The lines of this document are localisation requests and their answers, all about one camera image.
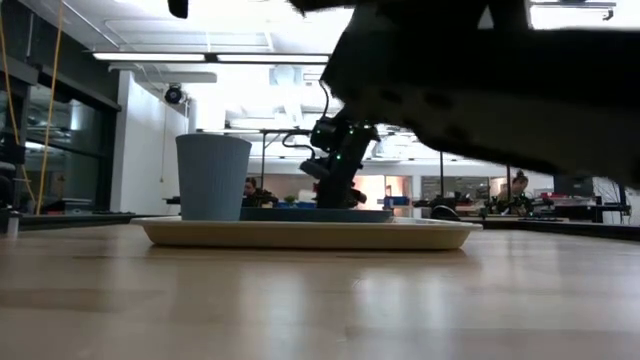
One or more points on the black security camera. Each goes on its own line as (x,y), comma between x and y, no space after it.
(173,95)

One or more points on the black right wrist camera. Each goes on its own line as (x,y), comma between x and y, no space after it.
(315,169)

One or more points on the cluttered background workbench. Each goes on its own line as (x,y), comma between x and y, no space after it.
(600,206)

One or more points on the dark blue plate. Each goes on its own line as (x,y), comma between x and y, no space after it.
(300,215)

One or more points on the beige plastic tray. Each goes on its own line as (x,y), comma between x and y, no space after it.
(300,235)

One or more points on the blue storage bin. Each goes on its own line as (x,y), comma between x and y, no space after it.
(396,201)

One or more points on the person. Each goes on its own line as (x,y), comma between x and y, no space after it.
(252,192)
(519,182)

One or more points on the black framed glass partition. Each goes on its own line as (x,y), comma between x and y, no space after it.
(75,130)

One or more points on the long ceiling light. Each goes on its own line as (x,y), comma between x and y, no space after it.
(150,56)
(272,58)

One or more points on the ribbed light blue cup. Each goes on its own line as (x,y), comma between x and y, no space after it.
(212,175)

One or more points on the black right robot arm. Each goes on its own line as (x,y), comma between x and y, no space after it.
(500,90)

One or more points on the black background monitor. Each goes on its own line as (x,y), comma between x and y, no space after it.
(572,186)

